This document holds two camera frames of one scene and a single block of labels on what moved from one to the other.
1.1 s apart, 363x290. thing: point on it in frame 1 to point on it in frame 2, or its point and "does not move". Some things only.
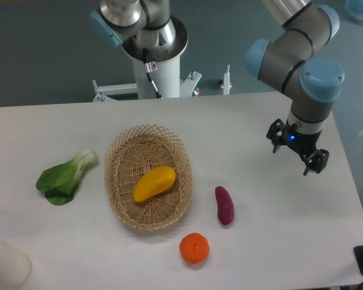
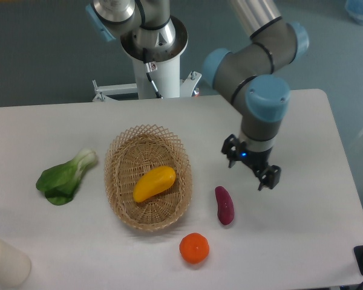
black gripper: [302, 142] to [256, 160]
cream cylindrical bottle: [8, 267] does not move
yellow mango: [155, 182] does not move
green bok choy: [60, 182] does not move
